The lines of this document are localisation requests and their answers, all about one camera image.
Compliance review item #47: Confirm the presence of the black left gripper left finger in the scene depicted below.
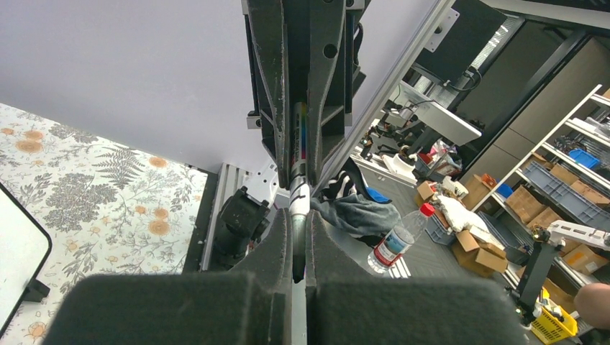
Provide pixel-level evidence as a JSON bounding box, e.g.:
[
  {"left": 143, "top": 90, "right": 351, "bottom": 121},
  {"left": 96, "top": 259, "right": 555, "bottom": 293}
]
[{"left": 44, "top": 209, "right": 292, "bottom": 344}]

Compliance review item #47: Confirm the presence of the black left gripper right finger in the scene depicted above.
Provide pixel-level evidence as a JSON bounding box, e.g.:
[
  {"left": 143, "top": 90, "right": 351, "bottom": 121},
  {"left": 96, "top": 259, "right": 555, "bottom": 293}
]
[{"left": 305, "top": 211, "right": 527, "bottom": 344}]

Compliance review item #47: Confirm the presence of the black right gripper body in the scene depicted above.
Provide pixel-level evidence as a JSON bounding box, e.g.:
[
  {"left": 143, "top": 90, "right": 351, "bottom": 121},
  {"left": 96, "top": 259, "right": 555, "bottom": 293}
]
[{"left": 242, "top": 1, "right": 368, "bottom": 162}]

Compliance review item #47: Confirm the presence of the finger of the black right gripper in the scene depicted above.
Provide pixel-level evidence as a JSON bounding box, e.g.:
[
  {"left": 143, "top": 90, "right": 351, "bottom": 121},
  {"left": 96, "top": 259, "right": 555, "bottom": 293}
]
[
  {"left": 247, "top": 1, "right": 291, "bottom": 188},
  {"left": 307, "top": 1, "right": 345, "bottom": 185}
]

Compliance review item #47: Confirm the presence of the white whiteboard marker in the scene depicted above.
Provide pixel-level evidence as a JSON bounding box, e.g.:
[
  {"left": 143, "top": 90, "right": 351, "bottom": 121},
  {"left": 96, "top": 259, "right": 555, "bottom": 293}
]
[{"left": 289, "top": 102, "right": 310, "bottom": 283}]

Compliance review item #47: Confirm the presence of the black framed whiteboard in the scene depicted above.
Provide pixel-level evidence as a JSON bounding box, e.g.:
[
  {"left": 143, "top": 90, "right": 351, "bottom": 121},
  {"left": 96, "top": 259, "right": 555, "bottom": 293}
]
[{"left": 1, "top": 186, "right": 52, "bottom": 333}]

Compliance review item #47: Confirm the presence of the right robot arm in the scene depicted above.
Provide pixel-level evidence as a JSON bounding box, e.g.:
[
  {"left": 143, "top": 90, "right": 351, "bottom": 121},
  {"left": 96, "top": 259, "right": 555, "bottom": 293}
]
[{"left": 214, "top": 1, "right": 368, "bottom": 267}]

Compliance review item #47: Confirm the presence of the clear plastic water bottle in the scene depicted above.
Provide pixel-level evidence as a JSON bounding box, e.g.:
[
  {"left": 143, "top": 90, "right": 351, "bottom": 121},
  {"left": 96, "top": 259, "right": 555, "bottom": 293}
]
[{"left": 368, "top": 203, "right": 435, "bottom": 275}]

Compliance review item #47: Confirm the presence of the grey crumpled cloth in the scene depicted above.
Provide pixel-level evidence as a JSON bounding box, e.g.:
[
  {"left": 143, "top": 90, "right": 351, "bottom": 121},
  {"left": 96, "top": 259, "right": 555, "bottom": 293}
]
[{"left": 309, "top": 157, "right": 402, "bottom": 239}]

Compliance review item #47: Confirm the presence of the cardboard box on floor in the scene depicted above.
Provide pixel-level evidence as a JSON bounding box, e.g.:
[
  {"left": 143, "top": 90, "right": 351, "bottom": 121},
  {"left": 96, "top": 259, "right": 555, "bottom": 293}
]
[{"left": 451, "top": 230, "right": 509, "bottom": 278}]

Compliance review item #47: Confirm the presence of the floral tablecloth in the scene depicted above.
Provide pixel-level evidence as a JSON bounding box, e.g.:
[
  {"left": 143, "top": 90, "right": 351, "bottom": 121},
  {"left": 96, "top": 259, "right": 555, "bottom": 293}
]
[{"left": 1, "top": 104, "right": 209, "bottom": 344}]

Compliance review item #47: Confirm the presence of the yellow plastic crate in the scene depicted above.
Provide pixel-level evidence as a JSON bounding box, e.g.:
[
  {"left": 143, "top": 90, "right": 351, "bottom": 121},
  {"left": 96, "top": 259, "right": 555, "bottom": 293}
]
[{"left": 531, "top": 306, "right": 578, "bottom": 344}]

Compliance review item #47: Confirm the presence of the white metal storage shelf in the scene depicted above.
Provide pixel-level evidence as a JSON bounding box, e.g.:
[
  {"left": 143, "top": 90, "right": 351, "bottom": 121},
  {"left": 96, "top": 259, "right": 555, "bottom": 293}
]
[{"left": 470, "top": 84, "right": 609, "bottom": 290}]

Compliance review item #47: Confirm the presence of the right aluminium frame post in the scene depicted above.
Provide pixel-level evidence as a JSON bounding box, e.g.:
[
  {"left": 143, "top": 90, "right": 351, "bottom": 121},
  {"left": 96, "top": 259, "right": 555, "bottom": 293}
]
[{"left": 312, "top": 0, "right": 454, "bottom": 194}]

